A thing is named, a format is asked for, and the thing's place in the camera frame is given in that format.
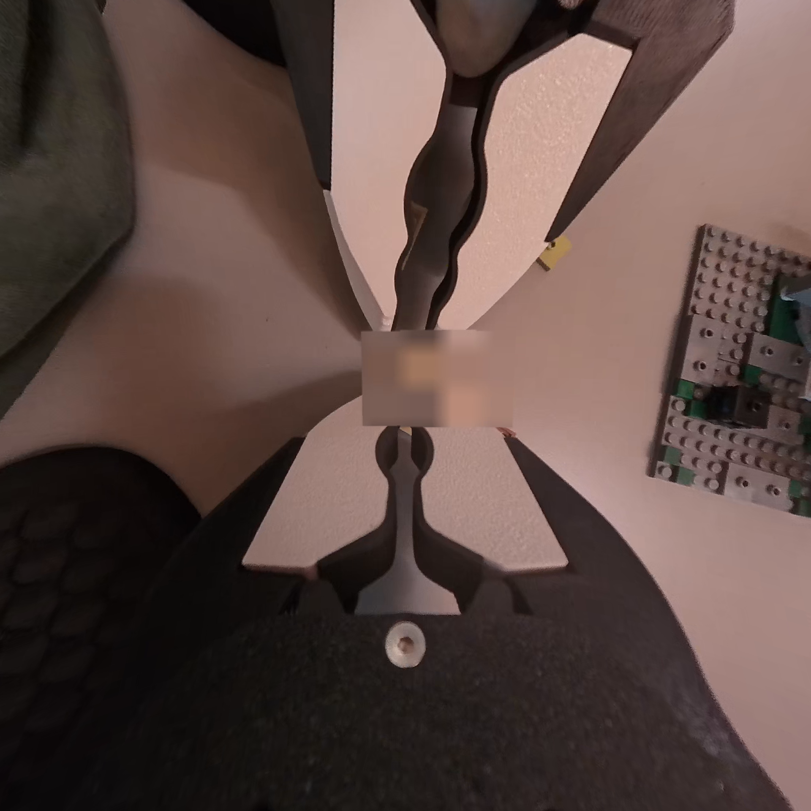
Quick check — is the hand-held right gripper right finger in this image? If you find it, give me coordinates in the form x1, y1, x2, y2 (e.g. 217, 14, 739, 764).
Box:
411, 426, 569, 577

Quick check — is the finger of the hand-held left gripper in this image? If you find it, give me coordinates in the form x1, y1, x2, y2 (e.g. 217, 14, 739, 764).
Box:
323, 0, 452, 332
430, 30, 636, 332

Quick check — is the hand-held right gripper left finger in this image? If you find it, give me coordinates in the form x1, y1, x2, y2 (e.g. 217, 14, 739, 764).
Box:
242, 398, 406, 580

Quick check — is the olive square toy tile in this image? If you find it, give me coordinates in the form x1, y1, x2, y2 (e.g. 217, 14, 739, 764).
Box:
535, 236, 572, 273

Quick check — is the grey toy brick building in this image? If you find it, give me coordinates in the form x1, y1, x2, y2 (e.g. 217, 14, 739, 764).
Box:
648, 223, 811, 519

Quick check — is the black mesh chair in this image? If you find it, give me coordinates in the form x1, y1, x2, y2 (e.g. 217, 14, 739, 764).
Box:
0, 446, 204, 811

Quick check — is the person's green sweater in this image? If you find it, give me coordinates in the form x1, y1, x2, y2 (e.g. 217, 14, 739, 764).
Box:
0, 0, 137, 420

